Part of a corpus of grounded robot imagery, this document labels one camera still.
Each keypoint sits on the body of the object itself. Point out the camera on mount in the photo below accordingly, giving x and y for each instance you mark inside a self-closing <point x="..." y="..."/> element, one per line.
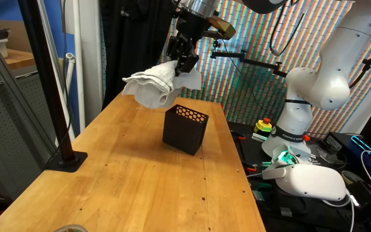
<point x="250" y="62"/>

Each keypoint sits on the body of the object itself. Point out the black curtain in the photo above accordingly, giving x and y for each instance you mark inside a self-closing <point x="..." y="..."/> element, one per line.
<point x="134" y="48"/>

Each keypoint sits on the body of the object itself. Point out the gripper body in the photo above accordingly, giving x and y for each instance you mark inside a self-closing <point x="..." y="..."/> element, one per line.
<point x="192" y="25"/>

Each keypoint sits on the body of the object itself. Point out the wooden bench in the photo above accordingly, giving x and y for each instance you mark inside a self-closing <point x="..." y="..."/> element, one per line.
<point x="8" y="62"/>

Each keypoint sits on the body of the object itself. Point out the white headset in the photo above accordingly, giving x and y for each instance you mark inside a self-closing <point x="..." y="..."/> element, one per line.
<point x="308" y="182"/>

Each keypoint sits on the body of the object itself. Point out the small black electronics box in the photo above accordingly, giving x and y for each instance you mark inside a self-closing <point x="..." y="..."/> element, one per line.
<point x="335" y="141"/>

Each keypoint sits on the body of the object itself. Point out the white pipe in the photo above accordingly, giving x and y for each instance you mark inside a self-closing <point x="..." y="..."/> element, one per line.
<point x="70" y="83"/>

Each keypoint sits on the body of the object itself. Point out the white towel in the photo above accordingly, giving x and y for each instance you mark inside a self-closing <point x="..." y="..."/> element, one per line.
<point x="155" y="85"/>

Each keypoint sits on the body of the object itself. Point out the yellow emergency stop button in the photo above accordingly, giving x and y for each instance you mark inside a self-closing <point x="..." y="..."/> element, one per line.
<point x="263" y="126"/>

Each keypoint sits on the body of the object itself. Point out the roll of tape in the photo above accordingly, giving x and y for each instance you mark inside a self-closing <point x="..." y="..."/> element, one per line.
<point x="351" y="178"/>

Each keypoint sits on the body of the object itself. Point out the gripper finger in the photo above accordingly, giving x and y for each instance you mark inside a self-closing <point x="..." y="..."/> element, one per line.
<point x="188" y="62"/>
<point x="174" y="46"/>

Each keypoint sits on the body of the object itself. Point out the grey perforated cabinet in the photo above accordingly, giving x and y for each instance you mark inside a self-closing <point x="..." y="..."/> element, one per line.
<point x="8" y="135"/>

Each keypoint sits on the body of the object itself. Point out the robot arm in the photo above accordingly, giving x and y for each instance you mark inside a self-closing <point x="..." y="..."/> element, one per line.
<point x="327" y="80"/>

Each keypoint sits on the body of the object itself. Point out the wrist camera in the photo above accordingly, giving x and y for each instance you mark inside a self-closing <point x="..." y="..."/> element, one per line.
<point x="221" y="28"/>

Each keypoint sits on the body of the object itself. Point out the bowl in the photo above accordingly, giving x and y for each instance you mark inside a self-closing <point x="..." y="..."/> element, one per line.
<point x="71" y="228"/>

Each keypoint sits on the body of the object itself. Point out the black box with honeycomb holes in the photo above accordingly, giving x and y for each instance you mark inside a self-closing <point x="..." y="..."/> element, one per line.
<point x="184" y="130"/>

